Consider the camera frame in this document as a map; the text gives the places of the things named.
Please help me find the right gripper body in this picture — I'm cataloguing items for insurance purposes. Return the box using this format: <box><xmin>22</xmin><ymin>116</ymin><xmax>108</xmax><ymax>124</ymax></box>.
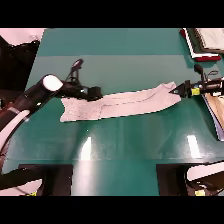
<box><xmin>180</xmin><ymin>79</ymin><xmax>201</xmax><ymax>99</ymax></box>

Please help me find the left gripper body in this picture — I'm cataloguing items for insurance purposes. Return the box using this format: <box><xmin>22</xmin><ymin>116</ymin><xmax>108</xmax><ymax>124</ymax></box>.
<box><xmin>86</xmin><ymin>86</ymin><xmax>104</xmax><ymax>101</ymax></box>

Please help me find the grey T-shirt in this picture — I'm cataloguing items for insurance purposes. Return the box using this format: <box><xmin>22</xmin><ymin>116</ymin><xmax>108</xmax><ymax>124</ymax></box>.
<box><xmin>59</xmin><ymin>81</ymin><xmax>183</xmax><ymax>123</ymax></box>

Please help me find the red garment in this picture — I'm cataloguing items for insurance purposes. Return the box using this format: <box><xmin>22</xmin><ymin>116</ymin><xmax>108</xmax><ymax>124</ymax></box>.
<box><xmin>179</xmin><ymin>28</ymin><xmax>223</xmax><ymax>63</ymax></box>

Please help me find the dark green garment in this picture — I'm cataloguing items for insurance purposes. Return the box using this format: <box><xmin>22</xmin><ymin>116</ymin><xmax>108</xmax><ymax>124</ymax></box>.
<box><xmin>185</xmin><ymin>28</ymin><xmax>224</xmax><ymax>56</ymax></box>

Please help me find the lavender garment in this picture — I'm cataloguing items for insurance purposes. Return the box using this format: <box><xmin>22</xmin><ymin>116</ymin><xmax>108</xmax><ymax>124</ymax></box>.
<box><xmin>201</xmin><ymin>96</ymin><xmax>224</xmax><ymax>142</ymax></box>

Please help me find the white garment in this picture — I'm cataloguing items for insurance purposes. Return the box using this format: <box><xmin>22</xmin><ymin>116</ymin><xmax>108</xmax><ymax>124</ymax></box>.
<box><xmin>195</xmin><ymin>28</ymin><xmax>224</xmax><ymax>51</ymax></box>

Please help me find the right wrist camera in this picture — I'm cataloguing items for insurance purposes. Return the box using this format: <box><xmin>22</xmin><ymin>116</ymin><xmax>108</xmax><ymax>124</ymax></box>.
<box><xmin>193</xmin><ymin>63</ymin><xmax>210</xmax><ymax>82</ymax></box>

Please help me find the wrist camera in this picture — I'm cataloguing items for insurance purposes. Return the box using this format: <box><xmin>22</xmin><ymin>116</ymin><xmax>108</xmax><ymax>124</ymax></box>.
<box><xmin>69</xmin><ymin>58</ymin><xmax>85</xmax><ymax>83</ymax></box>
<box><xmin>193</xmin><ymin>63</ymin><xmax>210</xmax><ymax>82</ymax></box>

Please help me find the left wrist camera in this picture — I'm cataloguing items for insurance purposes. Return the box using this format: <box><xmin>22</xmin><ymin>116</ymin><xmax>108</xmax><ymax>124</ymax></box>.
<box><xmin>69</xmin><ymin>58</ymin><xmax>85</xmax><ymax>83</ymax></box>

